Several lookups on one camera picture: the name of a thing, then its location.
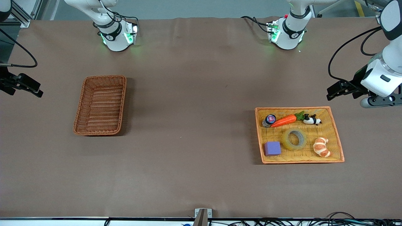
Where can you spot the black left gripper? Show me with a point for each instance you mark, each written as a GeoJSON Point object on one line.
{"type": "Point", "coordinates": [357, 83]}

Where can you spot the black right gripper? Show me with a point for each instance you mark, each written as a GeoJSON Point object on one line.
{"type": "Point", "coordinates": [6, 82]}

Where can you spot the clear yellowish tape roll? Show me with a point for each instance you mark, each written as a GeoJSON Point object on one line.
{"type": "Point", "coordinates": [285, 141]}

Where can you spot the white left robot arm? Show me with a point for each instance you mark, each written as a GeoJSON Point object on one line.
{"type": "Point", "coordinates": [290, 34]}

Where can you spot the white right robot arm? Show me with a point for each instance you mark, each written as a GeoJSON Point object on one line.
{"type": "Point", "coordinates": [116, 40]}

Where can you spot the brown wicker basket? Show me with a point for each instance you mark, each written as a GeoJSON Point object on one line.
{"type": "Point", "coordinates": [100, 106]}

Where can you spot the orange wicker tray basket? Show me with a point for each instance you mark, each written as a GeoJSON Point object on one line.
{"type": "Point", "coordinates": [301, 154]}

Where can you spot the black white panda toy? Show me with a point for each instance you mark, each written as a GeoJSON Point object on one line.
{"type": "Point", "coordinates": [310, 120]}

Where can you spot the toy croissant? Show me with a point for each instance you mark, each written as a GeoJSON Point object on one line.
{"type": "Point", "coordinates": [321, 147]}

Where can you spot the orange toy carrot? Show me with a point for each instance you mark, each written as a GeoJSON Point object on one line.
{"type": "Point", "coordinates": [284, 121]}

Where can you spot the small round tin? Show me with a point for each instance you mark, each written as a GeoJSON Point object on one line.
{"type": "Point", "coordinates": [270, 119]}

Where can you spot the purple foam block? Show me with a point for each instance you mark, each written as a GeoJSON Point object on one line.
{"type": "Point", "coordinates": [272, 148]}

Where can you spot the brown table cover sheet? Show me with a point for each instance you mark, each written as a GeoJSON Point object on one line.
{"type": "Point", "coordinates": [201, 94]}

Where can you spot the aluminium profile frame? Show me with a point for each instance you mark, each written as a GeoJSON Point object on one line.
{"type": "Point", "coordinates": [22, 17]}

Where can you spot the white table edge rail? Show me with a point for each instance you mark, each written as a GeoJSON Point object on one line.
{"type": "Point", "coordinates": [62, 221]}

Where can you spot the metal bracket with post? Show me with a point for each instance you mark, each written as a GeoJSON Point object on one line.
{"type": "Point", "coordinates": [201, 216]}

